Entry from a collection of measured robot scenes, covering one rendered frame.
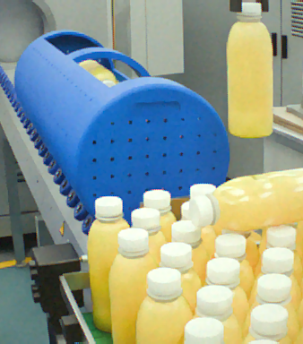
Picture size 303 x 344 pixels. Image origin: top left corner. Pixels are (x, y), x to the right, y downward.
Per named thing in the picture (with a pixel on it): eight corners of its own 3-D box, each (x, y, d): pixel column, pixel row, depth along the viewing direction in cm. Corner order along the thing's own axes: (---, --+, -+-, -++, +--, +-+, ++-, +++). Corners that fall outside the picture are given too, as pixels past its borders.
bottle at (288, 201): (341, 222, 96) (215, 247, 90) (315, 202, 102) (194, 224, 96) (347, 174, 93) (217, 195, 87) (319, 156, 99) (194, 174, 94)
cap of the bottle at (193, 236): (174, 231, 98) (174, 219, 98) (203, 232, 98) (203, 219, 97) (169, 243, 95) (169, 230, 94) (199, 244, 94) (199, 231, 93)
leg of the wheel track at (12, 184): (25, 262, 341) (13, 136, 320) (27, 267, 335) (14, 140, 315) (14, 263, 339) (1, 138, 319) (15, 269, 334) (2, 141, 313)
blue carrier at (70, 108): (108, 122, 213) (110, 28, 204) (227, 232, 134) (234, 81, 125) (14, 128, 205) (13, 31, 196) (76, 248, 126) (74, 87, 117)
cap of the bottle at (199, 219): (212, 230, 91) (199, 233, 90) (200, 218, 94) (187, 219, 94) (213, 202, 89) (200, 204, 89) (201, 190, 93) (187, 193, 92)
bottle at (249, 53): (244, 141, 108) (242, 15, 103) (219, 131, 115) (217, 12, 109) (281, 135, 111) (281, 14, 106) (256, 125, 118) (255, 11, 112)
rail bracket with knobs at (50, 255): (87, 294, 121) (82, 239, 118) (97, 313, 115) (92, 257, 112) (30, 302, 119) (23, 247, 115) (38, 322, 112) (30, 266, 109)
